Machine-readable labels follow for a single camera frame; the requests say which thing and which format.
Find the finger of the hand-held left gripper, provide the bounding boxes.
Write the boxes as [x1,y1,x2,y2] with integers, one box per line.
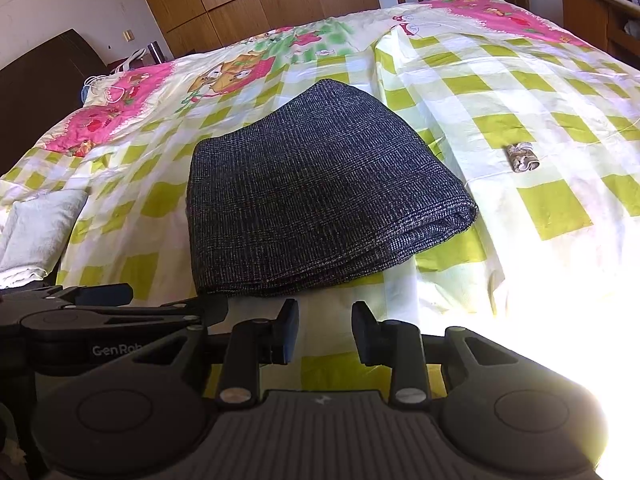
[0,283,134,313]
[98,294,230,331]

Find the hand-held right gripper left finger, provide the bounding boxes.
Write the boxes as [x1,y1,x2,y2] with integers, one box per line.
[149,298,301,409]

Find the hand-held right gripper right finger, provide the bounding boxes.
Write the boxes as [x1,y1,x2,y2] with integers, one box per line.
[351,301,503,408]

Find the dark grey woven pants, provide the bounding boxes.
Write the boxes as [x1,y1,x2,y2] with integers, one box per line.
[186,80,479,299]

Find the white folded towel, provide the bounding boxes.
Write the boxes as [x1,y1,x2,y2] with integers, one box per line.
[0,189,90,288]

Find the dark wooden headboard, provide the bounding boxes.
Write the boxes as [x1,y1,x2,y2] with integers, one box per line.
[0,28,109,177]

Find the small patterned cloth roll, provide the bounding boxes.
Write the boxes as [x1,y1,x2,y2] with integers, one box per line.
[504,143,541,173]

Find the green checkered cartoon blanket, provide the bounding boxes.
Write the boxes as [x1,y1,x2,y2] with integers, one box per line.
[0,0,640,396]

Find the brown wooden wardrobe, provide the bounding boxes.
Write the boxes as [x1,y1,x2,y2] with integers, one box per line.
[128,0,382,62]

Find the brown wooden desk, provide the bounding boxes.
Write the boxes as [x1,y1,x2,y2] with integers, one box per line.
[557,0,640,69]

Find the white cable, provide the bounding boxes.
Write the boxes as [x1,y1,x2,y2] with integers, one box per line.
[82,49,151,106]

